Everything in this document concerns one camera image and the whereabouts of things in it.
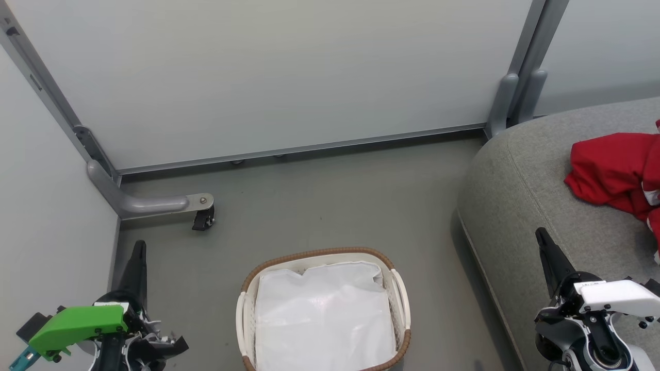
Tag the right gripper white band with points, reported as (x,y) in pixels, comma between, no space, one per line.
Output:
(619,296)

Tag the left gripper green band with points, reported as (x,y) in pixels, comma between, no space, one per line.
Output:
(77,324)

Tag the red garment with white stripes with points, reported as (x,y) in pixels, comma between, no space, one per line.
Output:
(608,165)

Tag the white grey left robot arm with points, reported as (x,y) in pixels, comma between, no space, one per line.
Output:
(111,360)

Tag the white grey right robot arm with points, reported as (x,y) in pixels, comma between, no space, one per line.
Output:
(603,350)

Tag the white laundry basket brown rim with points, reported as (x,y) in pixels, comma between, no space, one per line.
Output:
(243,319)

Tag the grey partition foot with caster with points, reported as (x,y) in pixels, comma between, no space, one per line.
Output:
(149,205)

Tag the grey fabric sofa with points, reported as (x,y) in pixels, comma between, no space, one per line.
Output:
(515,180)

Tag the white cloth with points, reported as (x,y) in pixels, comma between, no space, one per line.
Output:
(325,314)

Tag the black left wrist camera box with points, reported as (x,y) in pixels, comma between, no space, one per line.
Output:
(35,324)

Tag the grey double partition post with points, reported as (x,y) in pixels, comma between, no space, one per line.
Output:
(523,62)

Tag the grey single partition post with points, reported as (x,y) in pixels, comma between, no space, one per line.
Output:
(46,87)

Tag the grey partition bottom rail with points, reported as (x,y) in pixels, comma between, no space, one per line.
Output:
(309,149)

